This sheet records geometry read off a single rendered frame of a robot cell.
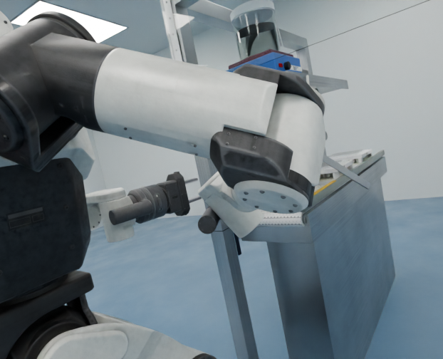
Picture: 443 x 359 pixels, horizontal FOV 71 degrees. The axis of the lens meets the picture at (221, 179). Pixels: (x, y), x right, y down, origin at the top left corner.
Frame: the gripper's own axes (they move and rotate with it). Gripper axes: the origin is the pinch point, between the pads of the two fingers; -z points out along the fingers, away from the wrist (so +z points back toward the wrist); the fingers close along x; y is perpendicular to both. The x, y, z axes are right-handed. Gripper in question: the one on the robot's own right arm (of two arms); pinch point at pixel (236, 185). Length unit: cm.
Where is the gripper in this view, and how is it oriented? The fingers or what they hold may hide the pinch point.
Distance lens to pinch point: 81.4
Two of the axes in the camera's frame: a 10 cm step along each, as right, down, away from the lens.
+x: 2.0, 9.8, 1.0
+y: 9.7, -1.9, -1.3
